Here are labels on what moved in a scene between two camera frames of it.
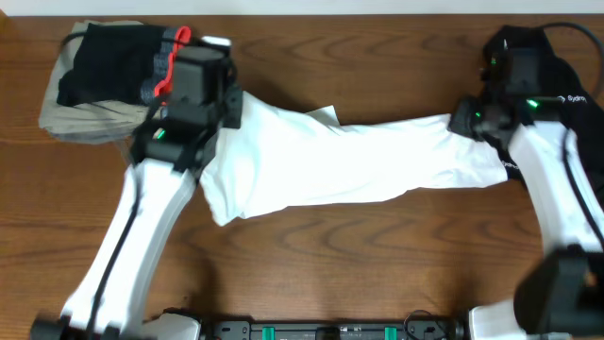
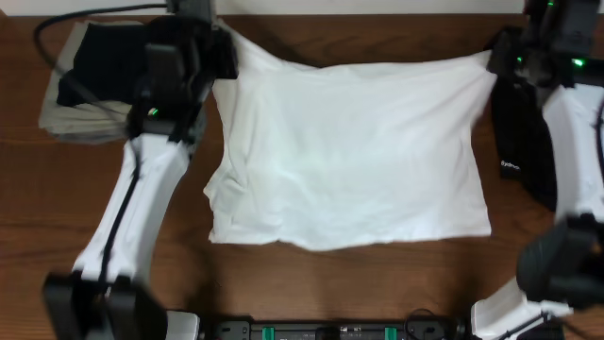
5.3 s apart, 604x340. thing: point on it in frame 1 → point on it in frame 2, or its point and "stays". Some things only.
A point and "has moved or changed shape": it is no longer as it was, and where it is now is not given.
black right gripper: [459, 122] → [496, 62]
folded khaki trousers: [100, 123] stays
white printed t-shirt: [281, 157] has moved or changed shape
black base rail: [336, 331] stays
